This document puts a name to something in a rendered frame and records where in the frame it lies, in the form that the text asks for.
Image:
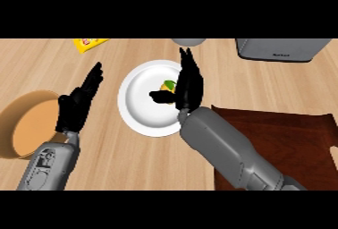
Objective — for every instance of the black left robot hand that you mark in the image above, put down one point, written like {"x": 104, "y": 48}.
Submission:
{"x": 74, "y": 106}

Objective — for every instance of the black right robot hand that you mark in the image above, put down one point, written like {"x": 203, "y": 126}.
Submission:
{"x": 189, "y": 83}

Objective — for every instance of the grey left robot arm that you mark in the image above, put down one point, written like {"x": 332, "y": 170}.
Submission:
{"x": 51, "y": 165}

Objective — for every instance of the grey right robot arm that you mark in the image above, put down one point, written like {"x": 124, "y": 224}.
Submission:
{"x": 229, "y": 149}

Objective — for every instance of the yellow lemon with green leaf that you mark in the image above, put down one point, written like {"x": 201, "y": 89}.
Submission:
{"x": 169, "y": 86}

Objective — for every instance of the white round plate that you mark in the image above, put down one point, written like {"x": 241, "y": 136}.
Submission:
{"x": 144, "y": 113}

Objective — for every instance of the dark brown wooden tray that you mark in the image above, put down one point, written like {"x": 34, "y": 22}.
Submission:
{"x": 285, "y": 149}

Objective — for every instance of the tan wooden bowl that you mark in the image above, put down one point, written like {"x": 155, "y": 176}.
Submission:
{"x": 31, "y": 128}

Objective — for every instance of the grey round object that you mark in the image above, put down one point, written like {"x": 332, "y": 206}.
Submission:
{"x": 188, "y": 41}

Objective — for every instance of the yellow snack packet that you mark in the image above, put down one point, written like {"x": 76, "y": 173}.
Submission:
{"x": 89, "y": 43}

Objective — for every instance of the grey boxy appliance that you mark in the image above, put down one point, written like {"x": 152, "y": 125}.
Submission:
{"x": 281, "y": 49}

